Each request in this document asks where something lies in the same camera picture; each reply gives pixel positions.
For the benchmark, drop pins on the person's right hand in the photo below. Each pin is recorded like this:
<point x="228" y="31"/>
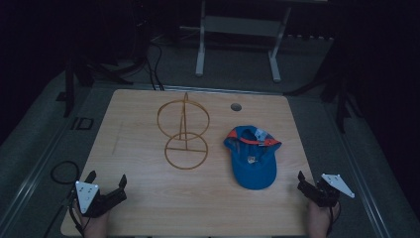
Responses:
<point x="318" y="221"/>

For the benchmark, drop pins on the blue cap with orange trim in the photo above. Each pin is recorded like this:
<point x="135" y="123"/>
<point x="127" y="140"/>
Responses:
<point x="253" y="158"/>

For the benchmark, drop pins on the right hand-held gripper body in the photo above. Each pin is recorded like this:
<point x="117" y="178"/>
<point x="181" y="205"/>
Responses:
<point x="325" y="195"/>

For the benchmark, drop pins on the white metal stand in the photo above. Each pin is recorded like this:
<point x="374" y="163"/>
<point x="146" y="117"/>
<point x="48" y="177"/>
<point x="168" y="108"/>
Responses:
<point x="239" y="26"/>

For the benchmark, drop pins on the person's left hand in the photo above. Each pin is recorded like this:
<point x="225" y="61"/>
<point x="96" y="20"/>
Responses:
<point x="95" y="226"/>

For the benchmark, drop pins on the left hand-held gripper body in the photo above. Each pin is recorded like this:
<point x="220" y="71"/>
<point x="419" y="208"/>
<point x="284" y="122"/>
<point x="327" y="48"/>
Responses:
<point x="99" y="201"/>

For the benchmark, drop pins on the black rectangular floor bracket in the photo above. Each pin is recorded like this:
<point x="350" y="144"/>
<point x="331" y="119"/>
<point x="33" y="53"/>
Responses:
<point x="78" y="124"/>

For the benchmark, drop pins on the black tripod stand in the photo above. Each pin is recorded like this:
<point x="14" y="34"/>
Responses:
<point x="341" y="99"/>
<point x="71" y="86"/>

